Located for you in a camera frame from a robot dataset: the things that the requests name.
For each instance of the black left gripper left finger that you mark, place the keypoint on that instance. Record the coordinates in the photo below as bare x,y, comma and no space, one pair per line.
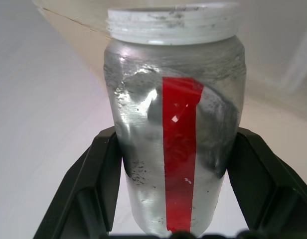
88,189

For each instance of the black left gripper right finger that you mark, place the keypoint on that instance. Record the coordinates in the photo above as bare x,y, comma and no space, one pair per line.
270,189

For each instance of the silver jar with red stripe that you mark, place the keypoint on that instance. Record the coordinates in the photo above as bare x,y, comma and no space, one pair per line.
143,124

